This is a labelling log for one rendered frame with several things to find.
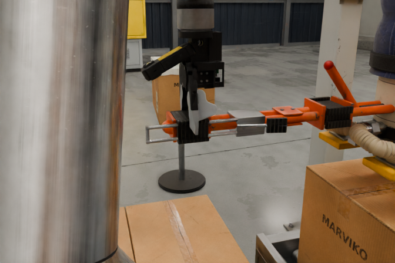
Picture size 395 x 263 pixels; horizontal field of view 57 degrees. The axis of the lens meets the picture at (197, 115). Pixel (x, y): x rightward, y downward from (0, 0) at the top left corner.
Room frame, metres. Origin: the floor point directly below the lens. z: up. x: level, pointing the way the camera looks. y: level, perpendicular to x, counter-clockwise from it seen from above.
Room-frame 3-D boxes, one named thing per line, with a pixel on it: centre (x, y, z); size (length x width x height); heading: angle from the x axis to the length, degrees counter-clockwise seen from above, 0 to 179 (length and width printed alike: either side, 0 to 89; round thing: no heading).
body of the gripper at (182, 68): (0.77, 0.00, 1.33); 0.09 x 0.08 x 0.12; 104
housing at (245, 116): (0.80, -0.11, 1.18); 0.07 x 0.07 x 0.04; 15
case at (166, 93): (2.78, 0.13, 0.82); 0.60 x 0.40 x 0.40; 11
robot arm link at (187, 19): (0.77, 0.00, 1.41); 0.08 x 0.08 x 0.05
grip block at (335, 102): (0.86, -0.32, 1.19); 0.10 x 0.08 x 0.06; 15
